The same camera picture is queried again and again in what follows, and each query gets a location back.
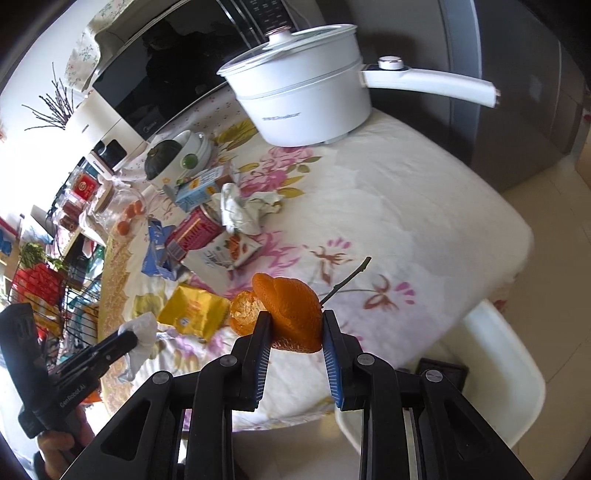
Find white air fryer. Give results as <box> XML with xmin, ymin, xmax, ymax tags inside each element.
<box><xmin>64</xmin><ymin>90</ymin><xmax>148</xmax><ymax>178</ymax></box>

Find red tea tin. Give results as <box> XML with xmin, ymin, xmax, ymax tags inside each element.
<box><xmin>71</xmin><ymin>171</ymin><xmax>99</xmax><ymax>202</ymax></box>

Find floral tablecloth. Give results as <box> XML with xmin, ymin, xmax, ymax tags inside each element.
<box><xmin>99</xmin><ymin>107</ymin><xmax>534</xmax><ymax>431</ymax></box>

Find yellow snack packet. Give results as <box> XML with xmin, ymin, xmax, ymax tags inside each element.
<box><xmin>157</xmin><ymin>284</ymin><xmax>230</xmax><ymax>342</ymax></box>

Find white electric pot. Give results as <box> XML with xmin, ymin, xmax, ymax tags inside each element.
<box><xmin>217</xmin><ymin>24</ymin><xmax>500</xmax><ymax>147</ymax></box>

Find green lime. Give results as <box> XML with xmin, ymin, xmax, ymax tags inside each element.
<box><xmin>181</xmin><ymin>154</ymin><xmax>198</xmax><ymax>169</ymax></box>

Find thin dark twig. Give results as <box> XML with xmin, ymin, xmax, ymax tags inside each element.
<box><xmin>320</xmin><ymin>256</ymin><xmax>372</xmax><ymax>306</ymax></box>

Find dark green pumpkin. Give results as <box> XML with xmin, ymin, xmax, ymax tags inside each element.
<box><xmin>144</xmin><ymin>140</ymin><xmax>179</xmax><ymax>180</ymax></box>

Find wire storage rack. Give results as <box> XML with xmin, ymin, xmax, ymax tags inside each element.
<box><xmin>0</xmin><ymin>216</ymin><xmax>107</xmax><ymax>370</ymax></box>

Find white stacked bowls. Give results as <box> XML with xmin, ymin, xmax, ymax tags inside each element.
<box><xmin>153</xmin><ymin>130</ymin><xmax>212</xmax><ymax>187</ymax></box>

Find white nut snack bag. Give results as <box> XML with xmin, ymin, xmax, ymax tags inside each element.
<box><xmin>181</xmin><ymin>232</ymin><xmax>263</xmax><ymax>282</ymax></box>

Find red soda can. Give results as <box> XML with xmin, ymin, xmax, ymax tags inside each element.
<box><xmin>164</xmin><ymin>204</ymin><xmax>222</xmax><ymax>262</ymax></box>

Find glass jar with oranges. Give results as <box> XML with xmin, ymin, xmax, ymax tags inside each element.
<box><xmin>88</xmin><ymin>183</ymin><xmax>145</xmax><ymax>240</ymax></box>

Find blue snack wrapper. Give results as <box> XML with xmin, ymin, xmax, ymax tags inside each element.
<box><xmin>141</xmin><ymin>217</ymin><xmax>188</xmax><ymax>281</ymax></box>

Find light blue milk carton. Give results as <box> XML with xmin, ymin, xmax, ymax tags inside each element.
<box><xmin>175</xmin><ymin>163</ymin><xmax>235</xmax><ymax>213</ymax></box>

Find white tissue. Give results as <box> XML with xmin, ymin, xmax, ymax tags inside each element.
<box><xmin>118</xmin><ymin>312</ymin><xmax>157</xmax><ymax>383</ymax></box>

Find drawing paper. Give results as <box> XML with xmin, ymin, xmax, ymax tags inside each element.
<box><xmin>211</xmin><ymin>183</ymin><xmax>283</xmax><ymax>236</ymax></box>

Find person's left hand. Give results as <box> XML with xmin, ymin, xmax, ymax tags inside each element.
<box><xmin>37</xmin><ymin>405</ymin><xmax>95</xmax><ymax>480</ymax></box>

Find dried branch decoration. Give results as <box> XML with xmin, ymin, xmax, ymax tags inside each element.
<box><xmin>23</xmin><ymin>65</ymin><xmax>75</xmax><ymax>131</ymax></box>

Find white plastic chair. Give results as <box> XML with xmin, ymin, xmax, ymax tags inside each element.
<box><xmin>334</xmin><ymin>298</ymin><xmax>547</xmax><ymax>458</ymax></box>

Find peeled orange half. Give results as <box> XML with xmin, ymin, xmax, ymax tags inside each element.
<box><xmin>229</xmin><ymin>291</ymin><xmax>264</xmax><ymax>336</ymax></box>

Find orange peel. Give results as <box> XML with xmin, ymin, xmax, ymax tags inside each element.
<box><xmin>252</xmin><ymin>273</ymin><xmax>322</xmax><ymax>354</ymax></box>

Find black microwave oven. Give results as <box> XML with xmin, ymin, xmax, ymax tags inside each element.
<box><xmin>91</xmin><ymin>0</ymin><xmax>325</xmax><ymax>139</ymax></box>

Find grey refrigerator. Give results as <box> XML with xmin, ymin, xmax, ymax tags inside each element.
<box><xmin>365</xmin><ymin>1</ymin><xmax>586</xmax><ymax>191</ymax></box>

